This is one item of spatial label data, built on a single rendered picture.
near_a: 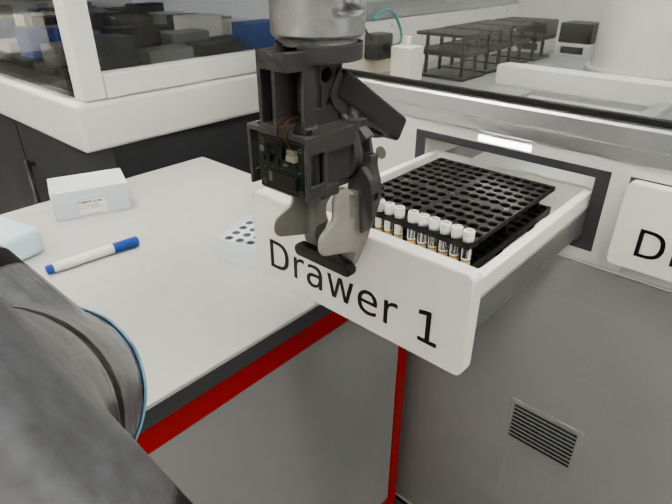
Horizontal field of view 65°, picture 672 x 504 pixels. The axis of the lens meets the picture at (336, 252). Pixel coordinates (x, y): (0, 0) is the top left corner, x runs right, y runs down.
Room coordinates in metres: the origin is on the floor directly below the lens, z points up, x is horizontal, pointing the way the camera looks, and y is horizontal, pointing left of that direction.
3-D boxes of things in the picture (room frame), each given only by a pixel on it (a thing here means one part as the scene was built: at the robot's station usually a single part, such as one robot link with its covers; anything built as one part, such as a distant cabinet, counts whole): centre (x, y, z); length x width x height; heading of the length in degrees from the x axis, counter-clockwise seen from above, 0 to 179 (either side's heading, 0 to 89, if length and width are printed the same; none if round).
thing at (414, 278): (0.48, -0.01, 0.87); 0.29 x 0.02 x 0.11; 48
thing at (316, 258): (0.46, 0.00, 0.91); 0.07 x 0.04 x 0.01; 48
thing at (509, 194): (0.63, -0.15, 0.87); 0.22 x 0.18 x 0.06; 138
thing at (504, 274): (0.64, -0.15, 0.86); 0.40 x 0.26 x 0.06; 138
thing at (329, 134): (0.44, 0.02, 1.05); 0.09 x 0.08 x 0.12; 138
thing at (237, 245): (0.74, 0.12, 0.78); 0.12 x 0.08 x 0.04; 156
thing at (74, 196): (0.90, 0.45, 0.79); 0.13 x 0.09 x 0.05; 118
